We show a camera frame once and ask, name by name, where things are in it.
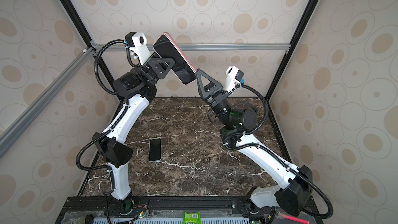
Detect phone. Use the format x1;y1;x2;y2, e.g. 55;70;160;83
153;32;197;85

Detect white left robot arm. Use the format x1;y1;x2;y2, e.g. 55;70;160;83
93;58;175;201

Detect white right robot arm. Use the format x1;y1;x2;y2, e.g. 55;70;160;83
196;66;313;216

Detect black smartphone on table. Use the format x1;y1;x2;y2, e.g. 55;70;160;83
149;138;162;162

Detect pink pen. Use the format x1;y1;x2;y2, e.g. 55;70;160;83
276;213;309;224

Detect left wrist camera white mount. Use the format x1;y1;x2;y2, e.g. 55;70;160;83
125;32;151;67

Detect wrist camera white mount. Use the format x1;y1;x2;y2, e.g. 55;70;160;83
223;66;244;93
125;32;151;67

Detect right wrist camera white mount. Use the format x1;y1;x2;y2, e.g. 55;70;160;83
223;66;244;93

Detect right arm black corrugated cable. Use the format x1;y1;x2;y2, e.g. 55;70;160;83
223;83;334;219

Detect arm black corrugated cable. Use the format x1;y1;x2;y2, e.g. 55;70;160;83
75;39;141;172
223;83;334;219

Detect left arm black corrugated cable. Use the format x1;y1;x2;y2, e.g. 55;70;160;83
75;39;141;172

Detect back aluminium frame rail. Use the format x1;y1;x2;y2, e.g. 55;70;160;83
85;39;291;54

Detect aluminium frame rail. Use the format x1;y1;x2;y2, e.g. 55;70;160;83
1;47;94;157
85;39;291;54

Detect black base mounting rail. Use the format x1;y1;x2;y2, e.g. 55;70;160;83
56;196;316;224

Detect left aluminium frame rail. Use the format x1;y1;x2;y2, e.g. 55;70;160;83
1;47;94;157

